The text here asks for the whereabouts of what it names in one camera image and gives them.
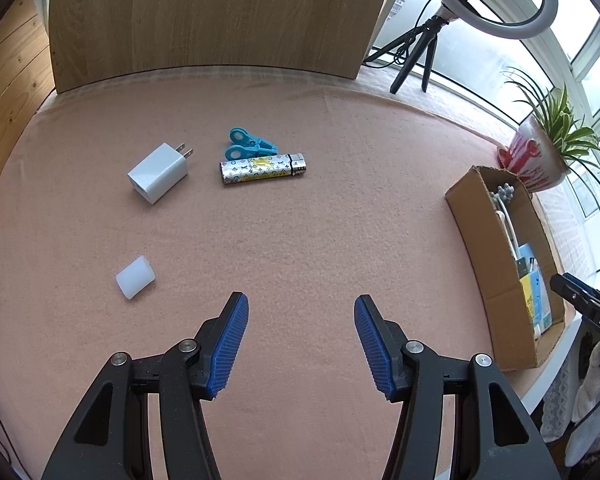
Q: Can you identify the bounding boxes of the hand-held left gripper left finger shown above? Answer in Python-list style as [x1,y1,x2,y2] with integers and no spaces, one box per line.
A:
[41,291,250,480]

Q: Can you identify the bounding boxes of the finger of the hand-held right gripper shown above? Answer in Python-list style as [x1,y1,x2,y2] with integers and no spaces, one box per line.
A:
[550,272,600,318]

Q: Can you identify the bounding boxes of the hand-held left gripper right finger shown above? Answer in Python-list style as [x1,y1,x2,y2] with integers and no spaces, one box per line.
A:
[354,295,561,480]

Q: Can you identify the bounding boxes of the brown cardboard box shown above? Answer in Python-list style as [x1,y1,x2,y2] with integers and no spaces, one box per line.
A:
[445,166,567,372]

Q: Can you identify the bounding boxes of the white translucent cap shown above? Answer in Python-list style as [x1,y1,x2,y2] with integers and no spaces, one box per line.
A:
[116,256,157,302]

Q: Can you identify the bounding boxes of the white roller massager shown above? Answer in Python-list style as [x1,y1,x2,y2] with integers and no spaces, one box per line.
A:
[487,183,523,271]

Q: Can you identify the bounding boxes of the person's right hand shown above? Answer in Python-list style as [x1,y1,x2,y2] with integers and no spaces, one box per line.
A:
[572,339,600,423]

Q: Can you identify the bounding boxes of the white lace cloth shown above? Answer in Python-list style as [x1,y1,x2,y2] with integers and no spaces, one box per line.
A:
[540,355,581,443]

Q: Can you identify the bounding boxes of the white red flower pot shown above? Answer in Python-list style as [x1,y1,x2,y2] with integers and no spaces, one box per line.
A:
[497,115,571,193]

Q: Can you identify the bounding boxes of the green spider plant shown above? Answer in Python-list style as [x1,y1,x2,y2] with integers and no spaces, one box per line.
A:
[502,67,600,226]

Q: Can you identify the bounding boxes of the patterned silver lighter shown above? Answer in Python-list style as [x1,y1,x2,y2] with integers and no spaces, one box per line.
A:
[220,152,307,186]

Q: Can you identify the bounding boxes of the white usb charger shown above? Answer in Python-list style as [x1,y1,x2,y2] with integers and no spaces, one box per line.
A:
[127,139,194,206]

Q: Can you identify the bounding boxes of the blue clothes clip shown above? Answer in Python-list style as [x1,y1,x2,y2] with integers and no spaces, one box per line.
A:
[223,127,281,159]

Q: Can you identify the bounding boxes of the black tripod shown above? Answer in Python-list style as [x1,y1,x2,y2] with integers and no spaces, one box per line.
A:
[364,10,443,95]

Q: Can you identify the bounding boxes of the large wooden board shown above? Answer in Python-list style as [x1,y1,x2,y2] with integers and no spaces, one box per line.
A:
[47,0,416,95]

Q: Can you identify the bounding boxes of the pine plank panel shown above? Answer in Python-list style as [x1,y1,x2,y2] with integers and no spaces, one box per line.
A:
[0,0,56,221]

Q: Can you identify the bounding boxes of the white window frame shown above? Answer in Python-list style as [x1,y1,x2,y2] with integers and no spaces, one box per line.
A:
[365,0,600,281]

